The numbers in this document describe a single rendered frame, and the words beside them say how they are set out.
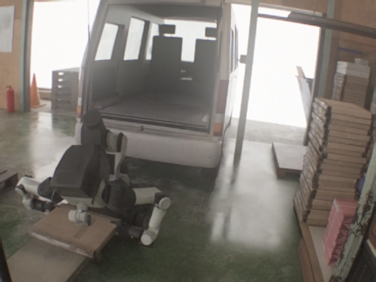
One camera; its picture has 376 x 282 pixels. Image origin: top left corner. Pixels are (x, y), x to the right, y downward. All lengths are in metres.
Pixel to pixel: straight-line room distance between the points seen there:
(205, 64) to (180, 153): 2.10
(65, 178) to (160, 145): 1.35
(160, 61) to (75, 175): 3.36
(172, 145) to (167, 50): 2.21
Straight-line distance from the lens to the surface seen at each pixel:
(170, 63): 4.68
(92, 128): 1.75
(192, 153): 2.75
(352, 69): 4.29
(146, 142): 2.81
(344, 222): 2.02
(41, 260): 1.79
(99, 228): 1.93
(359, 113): 2.35
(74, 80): 6.05
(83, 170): 1.59
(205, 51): 4.57
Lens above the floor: 1.32
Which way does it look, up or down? 16 degrees down
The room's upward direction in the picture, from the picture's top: 6 degrees clockwise
